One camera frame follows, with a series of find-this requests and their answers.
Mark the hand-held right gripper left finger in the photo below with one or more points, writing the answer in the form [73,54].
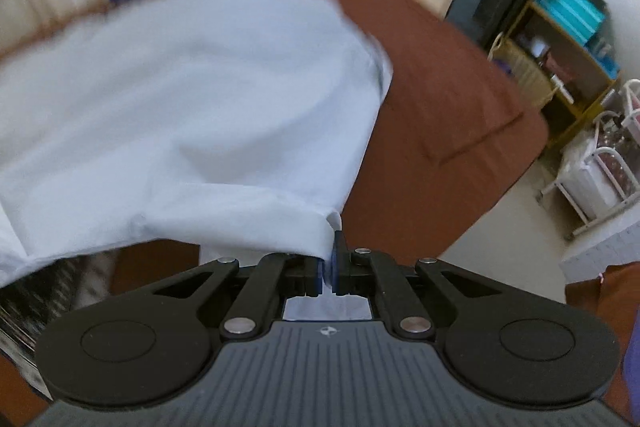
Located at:
[318,279]

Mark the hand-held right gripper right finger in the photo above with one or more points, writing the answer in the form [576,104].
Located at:
[335,263]

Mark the white button shirt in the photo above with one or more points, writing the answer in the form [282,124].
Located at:
[175,107]

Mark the brown bed sheet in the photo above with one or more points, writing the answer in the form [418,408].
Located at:
[440,107]

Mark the white metal rack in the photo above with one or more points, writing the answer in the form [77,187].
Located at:
[585,187]

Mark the grey ribbed mat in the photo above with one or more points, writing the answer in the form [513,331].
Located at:
[605,249]

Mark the wicker basket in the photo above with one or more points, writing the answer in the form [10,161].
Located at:
[525,69]

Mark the wooden shelf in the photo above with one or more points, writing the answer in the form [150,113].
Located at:
[570,107]

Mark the dark patterned blanket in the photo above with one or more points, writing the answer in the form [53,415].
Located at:
[30,307]

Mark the stack of teal boxes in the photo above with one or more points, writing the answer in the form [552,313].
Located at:
[575,14]

